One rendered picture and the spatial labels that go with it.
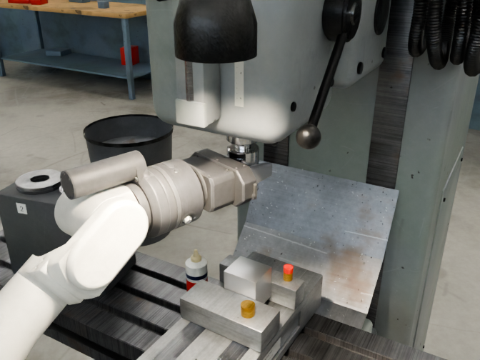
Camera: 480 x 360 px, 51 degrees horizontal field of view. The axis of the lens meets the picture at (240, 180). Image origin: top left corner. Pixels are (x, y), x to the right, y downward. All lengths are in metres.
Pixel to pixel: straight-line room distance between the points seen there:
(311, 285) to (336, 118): 0.35
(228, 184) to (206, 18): 0.30
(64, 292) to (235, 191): 0.25
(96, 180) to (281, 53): 0.25
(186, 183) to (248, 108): 0.12
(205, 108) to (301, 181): 0.57
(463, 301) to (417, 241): 1.56
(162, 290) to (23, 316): 0.48
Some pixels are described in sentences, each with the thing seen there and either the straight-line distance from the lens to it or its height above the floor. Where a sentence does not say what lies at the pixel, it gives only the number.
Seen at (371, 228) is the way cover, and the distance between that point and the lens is 1.09.
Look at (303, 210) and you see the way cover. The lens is 1.13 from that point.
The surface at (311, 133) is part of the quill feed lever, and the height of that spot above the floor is 1.34.
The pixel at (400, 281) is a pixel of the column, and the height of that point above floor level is 0.86.
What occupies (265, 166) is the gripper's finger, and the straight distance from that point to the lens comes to 0.73.
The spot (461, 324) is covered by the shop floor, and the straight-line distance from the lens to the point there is 2.53.
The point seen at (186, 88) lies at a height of 1.38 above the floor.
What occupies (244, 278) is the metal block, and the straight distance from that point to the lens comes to 0.81.
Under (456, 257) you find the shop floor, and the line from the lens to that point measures 2.98.
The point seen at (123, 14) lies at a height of 0.87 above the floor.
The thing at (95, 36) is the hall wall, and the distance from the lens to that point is 6.85.
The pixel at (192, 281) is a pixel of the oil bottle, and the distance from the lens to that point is 0.95.
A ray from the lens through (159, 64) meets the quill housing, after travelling 0.66.
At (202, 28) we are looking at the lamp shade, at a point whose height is 1.47.
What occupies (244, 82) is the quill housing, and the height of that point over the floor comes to 1.39.
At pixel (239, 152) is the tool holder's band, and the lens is 0.71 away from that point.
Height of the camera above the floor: 1.54
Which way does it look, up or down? 25 degrees down
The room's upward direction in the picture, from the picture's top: straight up
